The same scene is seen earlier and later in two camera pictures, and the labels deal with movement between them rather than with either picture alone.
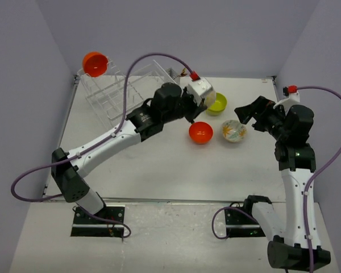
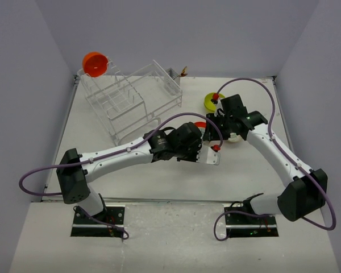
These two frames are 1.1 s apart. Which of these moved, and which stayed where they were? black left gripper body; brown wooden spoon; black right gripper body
Moved: black left gripper body; black right gripper body
Stayed: brown wooden spoon
